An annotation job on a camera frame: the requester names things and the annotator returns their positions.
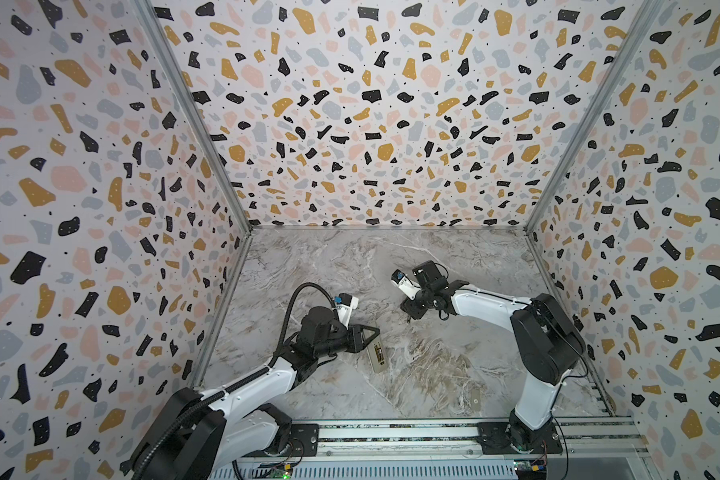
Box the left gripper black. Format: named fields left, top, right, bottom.
left=313, top=323, right=377, bottom=360

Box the white remote control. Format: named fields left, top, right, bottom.
left=367, top=337, right=388, bottom=373

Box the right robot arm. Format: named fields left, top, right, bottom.
left=391, top=261, right=586, bottom=453

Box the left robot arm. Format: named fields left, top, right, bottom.
left=121, top=306, right=380, bottom=479

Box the remote battery cover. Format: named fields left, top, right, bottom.
left=466, top=388, right=481, bottom=415

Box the right electronics board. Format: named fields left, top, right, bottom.
left=513, top=457, right=548, bottom=480

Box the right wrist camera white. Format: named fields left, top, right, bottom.
left=391, top=269, right=421, bottom=300

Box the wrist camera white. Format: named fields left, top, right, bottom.
left=334, top=293, right=359, bottom=327
left=391, top=269, right=421, bottom=300

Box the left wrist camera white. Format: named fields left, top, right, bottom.
left=334, top=293, right=359, bottom=327

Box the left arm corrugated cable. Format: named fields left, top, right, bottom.
left=128, top=281, right=340, bottom=480

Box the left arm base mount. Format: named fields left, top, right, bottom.
left=243, top=423, right=320, bottom=460

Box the electronics board with wires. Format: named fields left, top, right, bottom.
left=253, top=461, right=297, bottom=479

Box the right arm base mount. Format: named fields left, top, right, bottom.
left=477, top=413, right=563, bottom=455

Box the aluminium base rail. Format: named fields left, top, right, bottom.
left=212, top=417, right=660, bottom=479

